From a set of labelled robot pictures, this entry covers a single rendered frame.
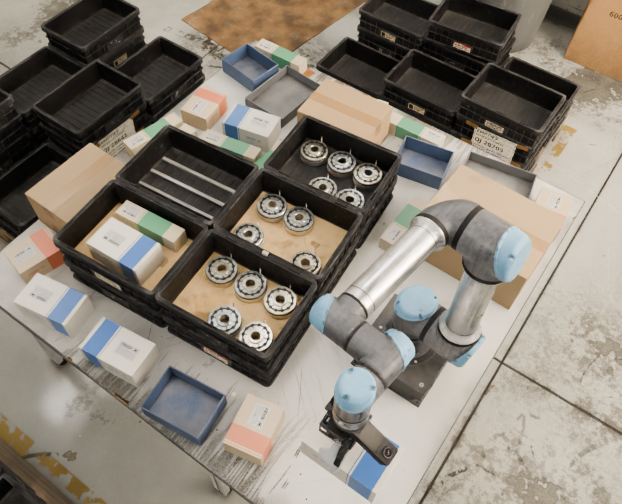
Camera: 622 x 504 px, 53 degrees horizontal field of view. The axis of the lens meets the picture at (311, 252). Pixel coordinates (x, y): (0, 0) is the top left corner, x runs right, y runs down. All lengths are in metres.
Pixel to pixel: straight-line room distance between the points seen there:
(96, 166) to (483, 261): 1.45
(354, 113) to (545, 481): 1.64
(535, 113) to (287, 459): 2.03
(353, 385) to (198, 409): 0.89
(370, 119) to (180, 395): 1.22
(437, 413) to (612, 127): 2.48
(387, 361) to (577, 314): 2.03
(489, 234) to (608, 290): 1.94
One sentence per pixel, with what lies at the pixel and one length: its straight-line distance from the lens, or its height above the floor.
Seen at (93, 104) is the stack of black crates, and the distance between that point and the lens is 3.16.
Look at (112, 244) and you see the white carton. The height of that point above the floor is 0.92.
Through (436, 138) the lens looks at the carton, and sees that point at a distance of 2.56.
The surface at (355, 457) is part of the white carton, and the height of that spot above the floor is 1.13.
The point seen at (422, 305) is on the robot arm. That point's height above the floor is 1.03.
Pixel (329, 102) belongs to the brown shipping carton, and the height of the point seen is 0.86.
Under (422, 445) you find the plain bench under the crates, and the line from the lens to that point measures 1.96.
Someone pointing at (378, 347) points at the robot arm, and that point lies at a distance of 1.23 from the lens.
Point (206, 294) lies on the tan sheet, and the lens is 2.00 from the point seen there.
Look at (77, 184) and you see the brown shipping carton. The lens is 2.33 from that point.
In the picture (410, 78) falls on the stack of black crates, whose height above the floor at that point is 0.38.
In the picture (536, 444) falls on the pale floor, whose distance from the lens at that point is 2.84.
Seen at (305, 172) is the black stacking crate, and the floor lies 0.83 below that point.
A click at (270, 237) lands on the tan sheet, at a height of 0.83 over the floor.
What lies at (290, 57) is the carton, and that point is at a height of 0.76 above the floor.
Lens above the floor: 2.55
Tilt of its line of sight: 56 degrees down
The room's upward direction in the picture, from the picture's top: 2 degrees clockwise
